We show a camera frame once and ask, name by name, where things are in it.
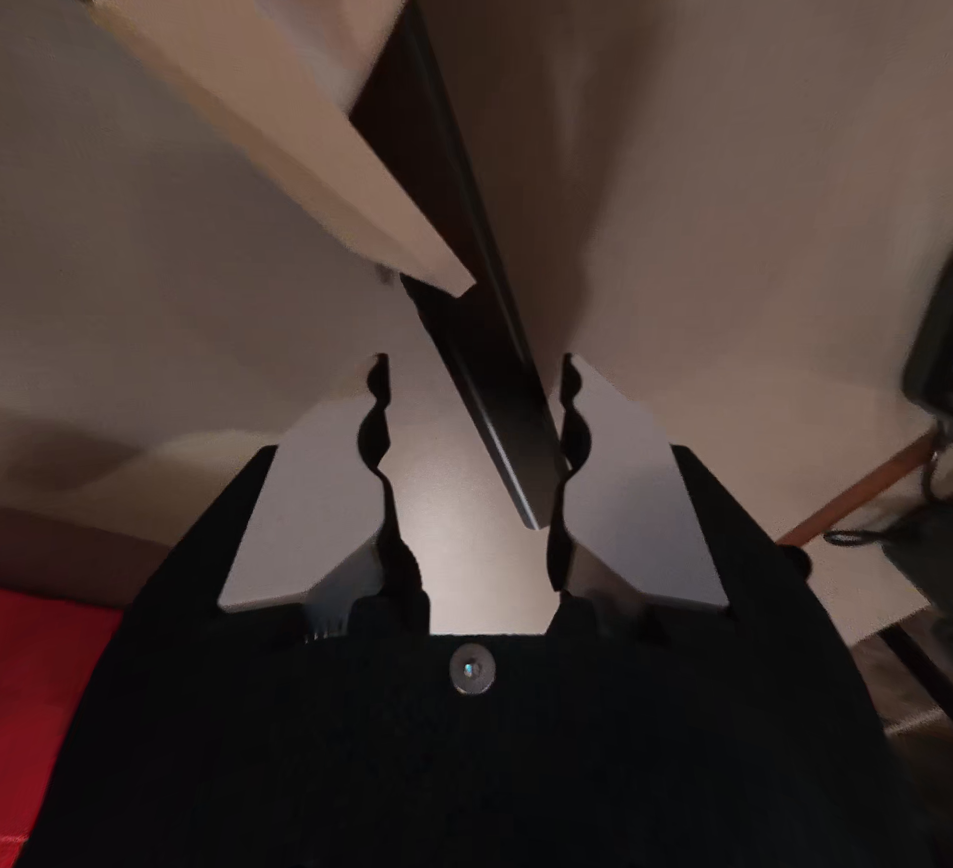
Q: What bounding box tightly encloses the black usb hub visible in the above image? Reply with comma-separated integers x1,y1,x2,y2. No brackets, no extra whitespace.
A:
350,0,568,532

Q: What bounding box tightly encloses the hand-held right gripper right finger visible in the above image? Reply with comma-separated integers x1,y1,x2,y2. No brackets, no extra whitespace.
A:
549,353,731,614

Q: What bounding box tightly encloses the black battery charger case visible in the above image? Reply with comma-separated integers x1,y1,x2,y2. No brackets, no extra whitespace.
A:
901,283,953,416

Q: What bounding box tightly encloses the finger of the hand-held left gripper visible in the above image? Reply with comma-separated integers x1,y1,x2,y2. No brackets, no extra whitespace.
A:
89,0,477,300

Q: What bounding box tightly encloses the red plastic bin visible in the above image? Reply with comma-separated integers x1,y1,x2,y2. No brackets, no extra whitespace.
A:
0,581,126,868

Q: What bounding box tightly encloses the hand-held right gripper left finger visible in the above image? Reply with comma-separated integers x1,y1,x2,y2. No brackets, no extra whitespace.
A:
217,353,399,638

